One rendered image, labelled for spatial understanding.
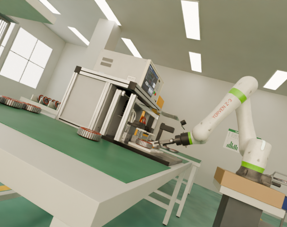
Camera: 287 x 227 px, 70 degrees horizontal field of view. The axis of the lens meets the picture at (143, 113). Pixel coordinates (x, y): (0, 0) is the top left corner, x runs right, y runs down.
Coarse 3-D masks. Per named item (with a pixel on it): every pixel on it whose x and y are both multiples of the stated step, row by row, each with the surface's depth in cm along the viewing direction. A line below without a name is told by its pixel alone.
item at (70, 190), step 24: (0, 144) 38; (24, 144) 44; (0, 168) 35; (24, 168) 34; (48, 168) 35; (72, 168) 40; (24, 192) 33; (48, 192) 32; (72, 192) 30; (96, 192) 32; (120, 192) 37; (144, 192) 53; (72, 216) 30; (96, 216) 29
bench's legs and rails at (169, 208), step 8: (176, 184) 227; (0, 192) 128; (8, 192) 131; (16, 192) 135; (176, 192) 226; (0, 200) 126; (152, 200) 232; (168, 208) 225; (168, 216) 223; (56, 224) 34; (64, 224) 33
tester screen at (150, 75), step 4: (148, 68) 132; (148, 72) 134; (152, 72) 140; (148, 76) 136; (152, 76) 143; (156, 76) 150; (144, 80) 132; (148, 80) 138; (152, 80) 145; (156, 80) 153; (148, 84) 141; (144, 88) 136; (148, 88) 143; (152, 88) 151
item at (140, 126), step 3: (135, 120) 131; (129, 123) 132; (132, 123) 131; (135, 123) 131; (138, 123) 130; (141, 123) 130; (126, 126) 133; (129, 126) 137; (135, 126) 130; (138, 126) 130; (141, 126) 129; (144, 126) 134; (126, 129) 133; (138, 129) 130; (141, 129) 129
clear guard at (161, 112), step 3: (150, 108) 157; (153, 108) 154; (153, 111) 170; (156, 111) 163; (159, 111) 156; (162, 111) 151; (159, 114) 176; (162, 114) 169; (165, 114) 161; (168, 114) 155; (171, 114) 149; (168, 117) 172; (171, 117) 164; (174, 117) 157; (177, 117) 147; (177, 120) 170; (180, 123) 146
